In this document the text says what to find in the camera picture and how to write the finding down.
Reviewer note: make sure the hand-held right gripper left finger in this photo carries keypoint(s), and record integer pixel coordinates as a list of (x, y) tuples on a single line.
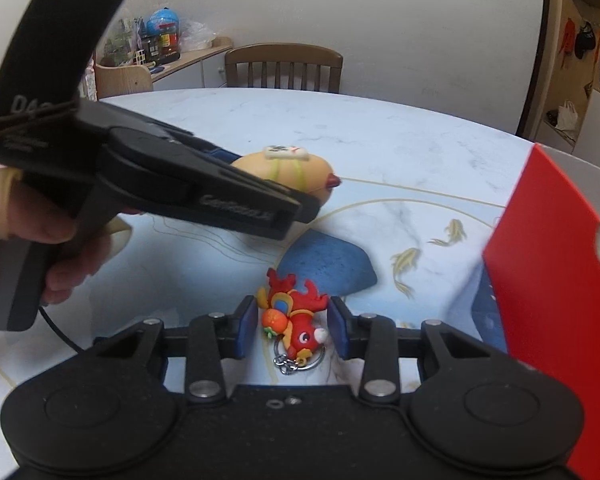
[(247, 330)]

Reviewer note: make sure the person's left hand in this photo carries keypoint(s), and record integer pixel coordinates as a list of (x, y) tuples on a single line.
[(70, 270)]

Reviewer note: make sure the white plastic bag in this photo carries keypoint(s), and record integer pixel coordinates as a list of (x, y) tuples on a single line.
[(197, 35)]

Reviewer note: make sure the blue globe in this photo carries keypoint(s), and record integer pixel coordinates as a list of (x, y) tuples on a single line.
[(162, 21)]

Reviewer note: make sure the dark door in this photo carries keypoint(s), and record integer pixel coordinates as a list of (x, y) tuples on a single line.
[(537, 50)]

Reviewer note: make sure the yellow plush toy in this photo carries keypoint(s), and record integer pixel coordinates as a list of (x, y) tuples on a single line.
[(290, 175)]

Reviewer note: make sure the wooden side counter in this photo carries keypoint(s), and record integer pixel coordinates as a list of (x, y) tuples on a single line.
[(195, 62)]

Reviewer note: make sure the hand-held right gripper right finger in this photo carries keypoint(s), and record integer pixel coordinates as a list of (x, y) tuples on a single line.
[(340, 332)]

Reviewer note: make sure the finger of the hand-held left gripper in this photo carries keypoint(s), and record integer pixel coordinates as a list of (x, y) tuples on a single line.
[(260, 187), (215, 151)]

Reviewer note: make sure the white shopping bag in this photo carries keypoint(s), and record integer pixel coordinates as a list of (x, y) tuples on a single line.
[(568, 117)]

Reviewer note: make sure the dark jar red lid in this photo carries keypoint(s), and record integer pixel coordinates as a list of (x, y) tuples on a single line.
[(169, 40)]

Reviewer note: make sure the small wooden high chair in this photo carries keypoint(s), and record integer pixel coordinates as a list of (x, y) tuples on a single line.
[(122, 82)]

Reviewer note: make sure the red cardboard box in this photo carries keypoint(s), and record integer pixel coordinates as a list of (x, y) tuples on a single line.
[(555, 285)]

